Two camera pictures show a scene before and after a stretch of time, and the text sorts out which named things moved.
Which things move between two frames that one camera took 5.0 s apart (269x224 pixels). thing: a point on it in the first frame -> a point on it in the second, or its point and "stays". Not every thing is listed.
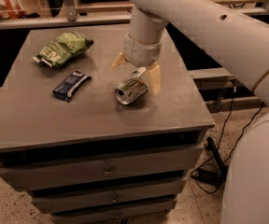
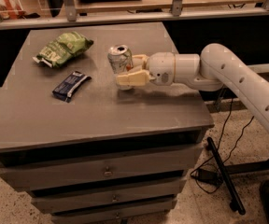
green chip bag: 63,49 stays
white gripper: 140,54 -> 160,66
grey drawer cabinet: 57,129 stays
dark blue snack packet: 68,87 stays
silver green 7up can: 130,91 -> 120,58
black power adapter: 207,175 stays
